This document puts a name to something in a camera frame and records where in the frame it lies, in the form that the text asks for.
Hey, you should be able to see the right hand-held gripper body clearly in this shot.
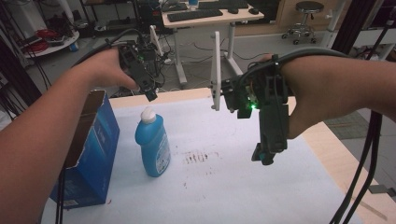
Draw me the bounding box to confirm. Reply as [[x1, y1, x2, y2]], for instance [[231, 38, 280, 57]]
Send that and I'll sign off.
[[209, 31, 290, 154]]

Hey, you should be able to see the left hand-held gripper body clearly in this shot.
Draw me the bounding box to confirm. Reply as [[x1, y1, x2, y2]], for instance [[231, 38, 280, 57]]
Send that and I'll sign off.
[[118, 24, 166, 94]]

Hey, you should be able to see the blue bottle with white cap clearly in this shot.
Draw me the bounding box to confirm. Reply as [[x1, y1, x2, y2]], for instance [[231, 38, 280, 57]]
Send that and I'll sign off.
[[134, 105, 172, 178]]

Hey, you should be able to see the blue cardboard box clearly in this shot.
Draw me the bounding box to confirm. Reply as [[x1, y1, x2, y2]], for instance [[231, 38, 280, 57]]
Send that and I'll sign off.
[[49, 89, 120, 209]]

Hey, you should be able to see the person's left hand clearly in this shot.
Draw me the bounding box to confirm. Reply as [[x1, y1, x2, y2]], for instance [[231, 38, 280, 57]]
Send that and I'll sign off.
[[73, 47, 141, 92]]

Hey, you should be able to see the person's right hand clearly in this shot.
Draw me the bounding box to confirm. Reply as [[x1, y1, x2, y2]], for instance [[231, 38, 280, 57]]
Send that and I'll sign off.
[[260, 52, 344, 140]]

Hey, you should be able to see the white table mat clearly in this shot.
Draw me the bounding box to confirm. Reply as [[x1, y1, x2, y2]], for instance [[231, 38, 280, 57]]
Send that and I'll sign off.
[[40, 96, 365, 224]]

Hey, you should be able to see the black shelf rack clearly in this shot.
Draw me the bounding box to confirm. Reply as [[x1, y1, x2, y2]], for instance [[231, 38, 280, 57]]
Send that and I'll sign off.
[[78, 0, 140, 35]]

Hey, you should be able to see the black keyboard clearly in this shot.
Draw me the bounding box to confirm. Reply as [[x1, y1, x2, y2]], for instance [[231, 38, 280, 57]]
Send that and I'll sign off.
[[166, 8, 224, 23]]

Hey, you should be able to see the grey floor mat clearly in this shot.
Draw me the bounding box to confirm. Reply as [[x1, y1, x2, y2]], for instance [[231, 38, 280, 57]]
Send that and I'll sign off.
[[323, 110, 372, 141]]

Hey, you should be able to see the round white table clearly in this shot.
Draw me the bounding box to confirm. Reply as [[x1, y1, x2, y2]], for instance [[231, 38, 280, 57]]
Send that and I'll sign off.
[[22, 29, 80, 59]]

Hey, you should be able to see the light wooden desk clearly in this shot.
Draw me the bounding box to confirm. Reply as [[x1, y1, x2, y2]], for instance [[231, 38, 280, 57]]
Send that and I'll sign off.
[[161, 2, 265, 88]]

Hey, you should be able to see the black round stool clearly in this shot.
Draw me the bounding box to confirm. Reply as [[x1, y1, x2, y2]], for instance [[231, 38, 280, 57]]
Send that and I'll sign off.
[[281, 0, 326, 46]]

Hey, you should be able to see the black metal stand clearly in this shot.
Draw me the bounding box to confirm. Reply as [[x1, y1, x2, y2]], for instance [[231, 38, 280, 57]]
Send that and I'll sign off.
[[331, 0, 382, 56]]

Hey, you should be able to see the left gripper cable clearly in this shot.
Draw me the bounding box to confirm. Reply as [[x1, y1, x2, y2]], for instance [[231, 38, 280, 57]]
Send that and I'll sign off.
[[55, 28, 146, 224]]

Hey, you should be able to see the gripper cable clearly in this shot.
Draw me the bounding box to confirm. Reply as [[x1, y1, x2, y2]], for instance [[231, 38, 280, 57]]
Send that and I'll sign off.
[[55, 28, 146, 224], [239, 46, 385, 224]]

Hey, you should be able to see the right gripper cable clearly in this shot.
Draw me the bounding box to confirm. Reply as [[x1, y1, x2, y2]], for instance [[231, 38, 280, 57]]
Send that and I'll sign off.
[[239, 46, 385, 224]]

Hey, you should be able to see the red cable coil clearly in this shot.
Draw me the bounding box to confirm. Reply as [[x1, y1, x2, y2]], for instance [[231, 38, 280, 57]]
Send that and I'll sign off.
[[22, 28, 61, 54]]

